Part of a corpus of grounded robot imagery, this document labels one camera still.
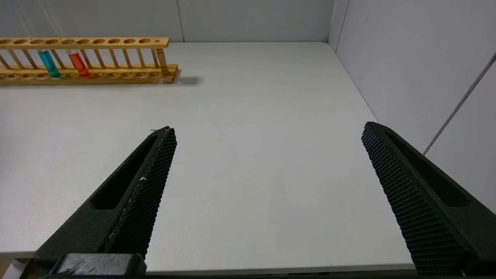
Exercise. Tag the red pigment glass test tube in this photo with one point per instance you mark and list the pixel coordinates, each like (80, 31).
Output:
(79, 64)

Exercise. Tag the wooden test tube rack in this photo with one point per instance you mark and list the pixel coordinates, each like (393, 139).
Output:
(116, 75)

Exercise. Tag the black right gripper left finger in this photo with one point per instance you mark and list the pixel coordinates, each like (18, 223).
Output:
(131, 209)

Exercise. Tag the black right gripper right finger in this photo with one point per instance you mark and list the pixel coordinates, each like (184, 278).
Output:
(426, 205)

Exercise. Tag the teal pigment glass test tube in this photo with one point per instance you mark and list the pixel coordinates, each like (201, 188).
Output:
(48, 64)

